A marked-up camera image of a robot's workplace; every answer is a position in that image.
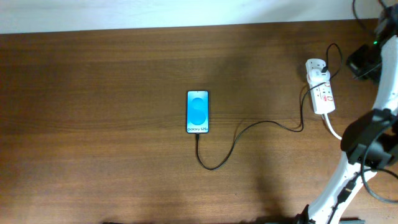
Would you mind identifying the white power strip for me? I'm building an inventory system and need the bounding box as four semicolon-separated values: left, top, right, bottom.
305;58;335;114

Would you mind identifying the blue screen smartphone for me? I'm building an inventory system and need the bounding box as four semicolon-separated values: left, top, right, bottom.
186;90;210;134

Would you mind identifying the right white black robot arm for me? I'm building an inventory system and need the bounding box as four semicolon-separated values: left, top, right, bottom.
293;1;397;224

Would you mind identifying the black charger cable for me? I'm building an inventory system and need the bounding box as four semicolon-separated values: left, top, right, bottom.
195;42;345;172

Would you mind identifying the white USB charger adapter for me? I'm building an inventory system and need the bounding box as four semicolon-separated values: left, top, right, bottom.
307;69;330;85

